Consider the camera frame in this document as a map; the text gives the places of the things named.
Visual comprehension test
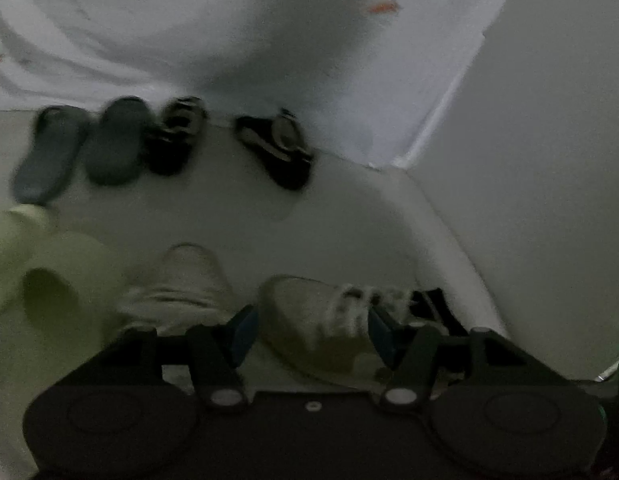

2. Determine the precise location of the white printed bed sheet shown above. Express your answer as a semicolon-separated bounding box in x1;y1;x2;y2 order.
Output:
0;0;523;171

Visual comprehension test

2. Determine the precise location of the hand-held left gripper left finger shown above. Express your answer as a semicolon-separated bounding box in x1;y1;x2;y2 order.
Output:
88;304;261;414

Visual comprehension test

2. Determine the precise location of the yellow-green slipper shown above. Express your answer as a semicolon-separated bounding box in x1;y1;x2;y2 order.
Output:
0;204;57;318
20;232;127;343

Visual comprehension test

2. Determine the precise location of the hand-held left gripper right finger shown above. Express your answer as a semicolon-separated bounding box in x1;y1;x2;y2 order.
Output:
367;304;536;414

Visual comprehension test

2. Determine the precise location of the black sneaker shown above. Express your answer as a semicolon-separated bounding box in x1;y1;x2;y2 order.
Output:
234;109;315;192
145;96;209;177

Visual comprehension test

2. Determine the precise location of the grey slipper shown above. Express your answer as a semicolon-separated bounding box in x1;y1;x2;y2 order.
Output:
84;96;154;187
12;105;90;207

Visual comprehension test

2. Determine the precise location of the beige sneaker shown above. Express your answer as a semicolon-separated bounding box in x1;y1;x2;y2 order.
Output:
115;242;242;337
258;275;471;392

